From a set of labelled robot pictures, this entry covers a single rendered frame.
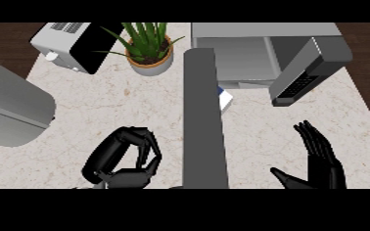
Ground green potted plant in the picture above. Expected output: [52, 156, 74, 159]
[93, 23, 186, 77]

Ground white toaster oven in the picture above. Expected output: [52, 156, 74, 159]
[30, 23, 127, 75]

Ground grey rounded appliance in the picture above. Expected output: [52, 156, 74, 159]
[0, 66, 58, 148]

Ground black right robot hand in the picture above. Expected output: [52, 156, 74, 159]
[268, 119, 348, 190]

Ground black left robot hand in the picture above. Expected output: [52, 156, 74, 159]
[81, 125, 164, 190]

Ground white and blue milk carton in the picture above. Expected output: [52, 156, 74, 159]
[215, 85, 236, 114]

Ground grey microwave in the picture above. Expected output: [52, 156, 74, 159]
[190, 23, 354, 108]

